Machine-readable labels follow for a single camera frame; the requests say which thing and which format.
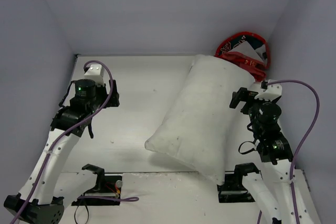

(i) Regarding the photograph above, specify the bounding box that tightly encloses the red navy pillowcase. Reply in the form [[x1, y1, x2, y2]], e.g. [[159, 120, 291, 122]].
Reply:
[[215, 31, 271, 82]]

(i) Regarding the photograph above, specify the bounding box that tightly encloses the thin black wire loop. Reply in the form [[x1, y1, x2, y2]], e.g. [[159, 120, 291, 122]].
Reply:
[[73, 199, 91, 223]]

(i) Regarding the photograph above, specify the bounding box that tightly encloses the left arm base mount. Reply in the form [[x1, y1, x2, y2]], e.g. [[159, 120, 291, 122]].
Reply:
[[71, 164, 122, 206]]

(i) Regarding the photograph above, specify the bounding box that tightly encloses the white pillow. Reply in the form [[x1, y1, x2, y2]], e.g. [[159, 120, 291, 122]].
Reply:
[[144, 55, 255, 185]]

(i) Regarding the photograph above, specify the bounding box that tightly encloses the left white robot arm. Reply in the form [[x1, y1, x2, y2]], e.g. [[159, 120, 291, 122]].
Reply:
[[4, 79, 120, 223]]

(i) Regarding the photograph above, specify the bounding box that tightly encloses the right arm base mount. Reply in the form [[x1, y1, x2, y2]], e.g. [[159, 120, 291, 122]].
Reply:
[[217, 163, 259, 204]]

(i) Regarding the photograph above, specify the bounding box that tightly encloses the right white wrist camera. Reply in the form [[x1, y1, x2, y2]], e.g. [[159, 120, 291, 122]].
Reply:
[[255, 81, 282, 102]]

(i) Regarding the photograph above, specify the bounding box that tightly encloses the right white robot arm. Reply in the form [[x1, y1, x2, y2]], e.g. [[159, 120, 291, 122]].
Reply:
[[229, 85, 313, 223]]

